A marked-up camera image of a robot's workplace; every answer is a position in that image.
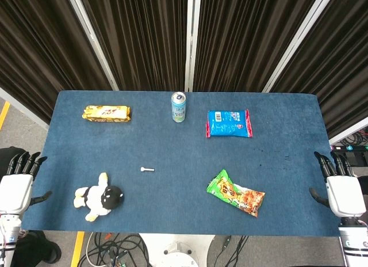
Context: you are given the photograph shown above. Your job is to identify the black floor cable tangle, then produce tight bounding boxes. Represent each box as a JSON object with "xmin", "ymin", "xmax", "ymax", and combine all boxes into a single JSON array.
[{"xmin": 85, "ymin": 231, "xmax": 152, "ymax": 267}]

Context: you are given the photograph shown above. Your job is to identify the black bag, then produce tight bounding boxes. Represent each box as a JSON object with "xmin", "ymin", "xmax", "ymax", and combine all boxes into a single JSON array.
[{"xmin": 13, "ymin": 230, "xmax": 62, "ymax": 265}]

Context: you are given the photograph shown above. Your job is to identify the yellow floor tape strip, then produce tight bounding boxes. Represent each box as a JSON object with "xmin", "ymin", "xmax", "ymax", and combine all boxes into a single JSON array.
[
  {"xmin": 70, "ymin": 231, "xmax": 86, "ymax": 267},
  {"xmin": 0, "ymin": 101, "xmax": 11, "ymax": 131}
]

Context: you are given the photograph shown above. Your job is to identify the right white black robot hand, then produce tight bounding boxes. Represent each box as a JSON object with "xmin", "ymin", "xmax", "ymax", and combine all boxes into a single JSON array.
[{"xmin": 309, "ymin": 151, "xmax": 367, "ymax": 218}]

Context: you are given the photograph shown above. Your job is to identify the white partition base rail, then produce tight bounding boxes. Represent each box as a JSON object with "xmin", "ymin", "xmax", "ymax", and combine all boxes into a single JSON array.
[
  {"xmin": 329, "ymin": 121, "xmax": 368, "ymax": 146},
  {"xmin": 0, "ymin": 87, "xmax": 49, "ymax": 131}
]

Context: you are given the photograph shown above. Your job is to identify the blue red snack bag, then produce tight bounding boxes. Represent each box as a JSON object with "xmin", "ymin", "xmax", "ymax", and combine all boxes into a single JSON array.
[{"xmin": 205, "ymin": 109, "xmax": 254, "ymax": 139}]

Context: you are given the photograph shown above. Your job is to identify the black equipment box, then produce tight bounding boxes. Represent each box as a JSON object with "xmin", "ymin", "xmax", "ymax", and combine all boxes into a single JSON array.
[{"xmin": 343, "ymin": 151, "xmax": 368, "ymax": 178}]

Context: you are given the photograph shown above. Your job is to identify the black white plush toy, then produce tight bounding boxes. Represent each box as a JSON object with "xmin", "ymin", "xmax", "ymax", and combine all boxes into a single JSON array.
[{"xmin": 73, "ymin": 171, "xmax": 125, "ymax": 222}]

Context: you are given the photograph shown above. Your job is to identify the white partition frame post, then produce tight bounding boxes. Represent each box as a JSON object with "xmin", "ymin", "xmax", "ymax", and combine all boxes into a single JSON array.
[
  {"xmin": 185, "ymin": 0, "xmax": 202, "ymax": 92},
  {"xmin": 262, "ymin": 0, "xmax": 336, "ymax": 93},
  {"xmin": 64, "ymin": 0, "xmax": 120, "ymax": 91}
]

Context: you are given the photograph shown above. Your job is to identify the light blue drink can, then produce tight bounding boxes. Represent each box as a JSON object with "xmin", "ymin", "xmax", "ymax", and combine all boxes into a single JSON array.
[{"xmin": 171, "ymin": 91, "xmax": 187, "ymax": 123}]

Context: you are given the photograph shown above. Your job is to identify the blue felt table cloth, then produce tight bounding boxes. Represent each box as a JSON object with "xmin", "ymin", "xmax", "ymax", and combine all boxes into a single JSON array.
[{"xmin": 21, "ymin": 90, "xmax": 343, "ymax": 238}]

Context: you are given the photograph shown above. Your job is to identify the black cables behind power strip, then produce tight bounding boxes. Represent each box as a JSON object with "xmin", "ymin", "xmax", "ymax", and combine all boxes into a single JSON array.
[{"xmin": 339, "ymin": 128, "xmax": 368, "ymax": 147}]

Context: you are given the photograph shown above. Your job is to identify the black cable with connector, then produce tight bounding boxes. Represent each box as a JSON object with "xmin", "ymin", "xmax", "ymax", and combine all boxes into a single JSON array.
[{"xmin": 220, "ymin": 235, "xmax": 250, "ymax": 267}]

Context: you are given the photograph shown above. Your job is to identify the black pleated curtain panel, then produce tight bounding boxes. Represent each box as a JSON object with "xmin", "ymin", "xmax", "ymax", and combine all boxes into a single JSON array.
[
  {"xmin": 194, "ymin": 0, "xmax": 320, "ymax": 92},
  {"xmin": 270, "ymin": 0, "xmax": 368, "ymax": 140},
  {"xmin": 0, "ymin": 0, "xmax": 113, "ymax": 125},
  {"xmin": 78, "ymin": 0, "xmax": 190, "ymax": 91}
]

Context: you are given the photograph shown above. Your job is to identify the black rounded object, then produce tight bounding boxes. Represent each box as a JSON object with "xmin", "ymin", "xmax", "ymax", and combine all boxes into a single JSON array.
[{"xmin": 0, "ymin": 146, "xmax": 31, "ymax": 176}]

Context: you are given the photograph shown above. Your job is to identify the green orange chips bag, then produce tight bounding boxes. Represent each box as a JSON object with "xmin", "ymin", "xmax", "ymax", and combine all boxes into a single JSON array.
[{"xmin": 206, "ymin": 169, "xmax": 266, "ymax": 218}]

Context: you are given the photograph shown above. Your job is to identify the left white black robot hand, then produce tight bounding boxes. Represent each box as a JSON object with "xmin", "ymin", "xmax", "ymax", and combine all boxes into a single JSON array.
[{"xmin": 0, "ymin": 151, "xmax": 53, "ymax": 215}]

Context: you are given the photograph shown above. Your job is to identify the black power strip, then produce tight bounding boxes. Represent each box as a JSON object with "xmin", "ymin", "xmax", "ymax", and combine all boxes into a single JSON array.
[{"xmin": 329, "ymin": 144, "xmax": 368, "ymax": 152}]

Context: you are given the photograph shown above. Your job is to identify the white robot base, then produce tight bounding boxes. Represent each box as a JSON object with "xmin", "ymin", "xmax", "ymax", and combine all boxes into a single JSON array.
[{"xmin": 137, "ymin": 234, "xmax": 216, "ymax": 267}]

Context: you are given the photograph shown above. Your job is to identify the yellow biscuit package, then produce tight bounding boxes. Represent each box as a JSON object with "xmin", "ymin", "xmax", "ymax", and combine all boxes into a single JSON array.
[{"xmin": 82, "ymin": 105, "xmax": 132, "ymax": 124}]

